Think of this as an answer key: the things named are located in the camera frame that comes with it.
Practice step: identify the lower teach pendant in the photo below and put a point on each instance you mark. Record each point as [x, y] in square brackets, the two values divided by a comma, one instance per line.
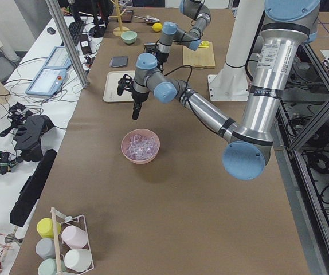
[47, 82]

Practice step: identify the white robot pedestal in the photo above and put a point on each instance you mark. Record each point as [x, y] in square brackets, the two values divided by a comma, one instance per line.
[231, 83]

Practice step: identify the upper teach pendant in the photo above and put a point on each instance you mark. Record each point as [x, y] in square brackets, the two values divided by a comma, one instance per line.
[58, 58]

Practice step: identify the long black bar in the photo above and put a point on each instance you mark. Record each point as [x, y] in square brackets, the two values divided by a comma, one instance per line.
[32, 190]

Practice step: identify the cream rabbit tray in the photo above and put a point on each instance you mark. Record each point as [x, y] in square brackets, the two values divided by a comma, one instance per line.
[111, 86]

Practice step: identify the mint cup in rack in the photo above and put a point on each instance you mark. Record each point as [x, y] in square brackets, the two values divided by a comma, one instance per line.
[47, 267]

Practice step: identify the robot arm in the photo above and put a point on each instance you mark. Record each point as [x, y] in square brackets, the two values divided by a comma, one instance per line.
[199, 17]
[287, 25]

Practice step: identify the yellow cup in rack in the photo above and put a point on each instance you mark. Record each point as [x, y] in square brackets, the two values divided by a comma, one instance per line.
[45, 228]

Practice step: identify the grey cup in rack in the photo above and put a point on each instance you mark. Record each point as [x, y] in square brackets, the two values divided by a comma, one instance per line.
[45, 248]

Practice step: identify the white cup rack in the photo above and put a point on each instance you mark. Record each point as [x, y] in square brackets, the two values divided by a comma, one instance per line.
[60, 222]

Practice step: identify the grey folded cloth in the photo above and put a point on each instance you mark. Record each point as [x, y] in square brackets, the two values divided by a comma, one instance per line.
[118, 61]

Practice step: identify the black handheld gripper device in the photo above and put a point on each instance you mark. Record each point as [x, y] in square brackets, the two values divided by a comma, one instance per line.
[29, 130]

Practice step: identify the white cup in rack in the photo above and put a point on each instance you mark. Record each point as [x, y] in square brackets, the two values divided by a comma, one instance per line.
[78, 260]

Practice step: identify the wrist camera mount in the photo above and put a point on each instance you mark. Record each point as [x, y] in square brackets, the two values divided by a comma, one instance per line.
[125, 84]
[150, 47]

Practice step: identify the wooden cutting board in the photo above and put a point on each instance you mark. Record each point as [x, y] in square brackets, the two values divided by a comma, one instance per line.
[201, 58]

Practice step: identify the teach pendant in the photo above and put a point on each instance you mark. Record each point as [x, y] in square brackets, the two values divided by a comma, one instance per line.
[58, 58]
[47, 82]

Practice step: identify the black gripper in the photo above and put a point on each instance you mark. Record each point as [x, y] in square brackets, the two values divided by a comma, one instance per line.
[161, 57]
[138, 96]

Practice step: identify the pink cup in rack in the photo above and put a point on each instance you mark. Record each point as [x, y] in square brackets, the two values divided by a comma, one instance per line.
[74, 237]

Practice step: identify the black keyboard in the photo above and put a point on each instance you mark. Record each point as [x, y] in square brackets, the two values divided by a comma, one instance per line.
[75, 30]

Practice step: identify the aluminium frame post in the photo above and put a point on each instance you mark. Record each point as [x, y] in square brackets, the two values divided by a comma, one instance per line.
[54, 9]

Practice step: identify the yellow lemon near scoop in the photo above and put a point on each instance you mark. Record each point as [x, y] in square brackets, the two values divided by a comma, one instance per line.
[157, 27]

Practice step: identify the pile of ice cubes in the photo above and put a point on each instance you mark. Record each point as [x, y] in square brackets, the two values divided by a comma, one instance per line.
[141, 147]

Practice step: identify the metal ice scoop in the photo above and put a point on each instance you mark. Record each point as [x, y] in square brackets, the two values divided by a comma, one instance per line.
[148, 19]

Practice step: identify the wooden glass stand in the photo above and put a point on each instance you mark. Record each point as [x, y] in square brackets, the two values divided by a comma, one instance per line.
[118, 16]

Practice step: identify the mint green bowl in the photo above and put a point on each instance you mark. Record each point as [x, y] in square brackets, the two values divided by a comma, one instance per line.
[129, 37]

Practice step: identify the pink bowl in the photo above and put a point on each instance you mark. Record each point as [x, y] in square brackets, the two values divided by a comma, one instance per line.
[144, 132]

